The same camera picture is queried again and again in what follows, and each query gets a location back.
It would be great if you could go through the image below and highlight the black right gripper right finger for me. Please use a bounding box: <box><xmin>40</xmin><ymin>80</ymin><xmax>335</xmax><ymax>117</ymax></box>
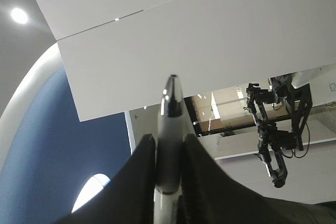
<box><xmin>181</xmin><ymin>134</ymin><xmax>335</xmax><ymax>223</ymax></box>

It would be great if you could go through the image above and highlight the grey white clear pen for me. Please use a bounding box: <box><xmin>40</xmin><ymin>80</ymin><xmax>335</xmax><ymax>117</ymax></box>
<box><xmin>154</xmin><ymin>74</ymin><xmax>184</xmax><ymax>223</ymax></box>

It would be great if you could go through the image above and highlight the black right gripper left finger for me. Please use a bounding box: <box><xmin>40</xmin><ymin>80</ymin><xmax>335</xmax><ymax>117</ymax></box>
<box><xmin>56</xmin><ymin>134</ymin><xmax>155</xmax><ymax>223</ymax></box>

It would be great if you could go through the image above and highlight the oval ceiling light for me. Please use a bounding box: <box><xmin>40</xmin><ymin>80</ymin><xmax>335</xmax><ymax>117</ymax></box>
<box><xmin>71</xmin><ymin>173</ymin><xmax>110</xmax><ymax>212</ymax></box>

